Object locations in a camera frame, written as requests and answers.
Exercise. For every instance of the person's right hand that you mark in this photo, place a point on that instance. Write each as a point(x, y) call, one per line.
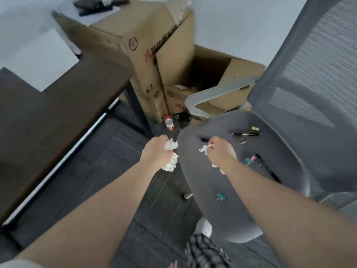
point(220, 153)

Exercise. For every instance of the person's left hand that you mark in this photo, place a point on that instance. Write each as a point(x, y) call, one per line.
point(156, 152)

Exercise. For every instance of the person's right fingers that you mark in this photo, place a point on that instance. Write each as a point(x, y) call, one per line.
point(212, 146)

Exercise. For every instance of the person's left fingers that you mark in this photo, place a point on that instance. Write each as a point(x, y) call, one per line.
point(163, 139)

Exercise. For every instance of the small white paper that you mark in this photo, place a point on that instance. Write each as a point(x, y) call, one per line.
point(205, 148)

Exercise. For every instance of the white paper ball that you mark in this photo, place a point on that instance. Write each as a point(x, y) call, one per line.
point(170, 156)

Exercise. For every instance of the person's right forearm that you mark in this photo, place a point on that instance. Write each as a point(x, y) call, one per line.
point(290, 217)

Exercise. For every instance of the person's left forearm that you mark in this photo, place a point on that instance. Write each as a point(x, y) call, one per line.
point(83, 212)

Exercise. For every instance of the plastic bottle with red label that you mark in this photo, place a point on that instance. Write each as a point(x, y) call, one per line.
point(169, 122)

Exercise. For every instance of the teal binder clip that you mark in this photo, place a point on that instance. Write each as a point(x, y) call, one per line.
point(247, 161)

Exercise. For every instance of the pink binder clip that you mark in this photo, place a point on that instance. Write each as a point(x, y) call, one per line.
point(252, 159)

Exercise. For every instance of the green binder clip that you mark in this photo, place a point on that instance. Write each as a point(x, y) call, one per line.
point(221, 196)

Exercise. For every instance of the black pen with clip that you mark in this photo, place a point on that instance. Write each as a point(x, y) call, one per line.
point(268, 168)

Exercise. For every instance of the grey office chair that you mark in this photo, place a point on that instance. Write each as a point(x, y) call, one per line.
point(267, 122)

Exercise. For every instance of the open low cardboard box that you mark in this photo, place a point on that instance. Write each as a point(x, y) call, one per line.
point(212, 80)

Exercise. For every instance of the person's white sock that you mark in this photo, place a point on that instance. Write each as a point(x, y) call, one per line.
point(204, 226)

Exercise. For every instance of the tall cardboard box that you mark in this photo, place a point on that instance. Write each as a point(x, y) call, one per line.
point(134, 52)

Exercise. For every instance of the person's plaid trouser leg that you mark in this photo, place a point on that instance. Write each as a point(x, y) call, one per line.
point(205, 252)

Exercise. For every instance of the dark brown wooden desk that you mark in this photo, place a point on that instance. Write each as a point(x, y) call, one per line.
point(55, 122)

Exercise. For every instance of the white paper sheet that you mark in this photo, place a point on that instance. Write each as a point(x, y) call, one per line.
point(39, 59)

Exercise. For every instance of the white papers on box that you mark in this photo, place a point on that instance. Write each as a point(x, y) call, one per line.
point(83, 12)

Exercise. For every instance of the black stapler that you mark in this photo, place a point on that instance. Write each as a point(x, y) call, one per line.
point(89, 4)

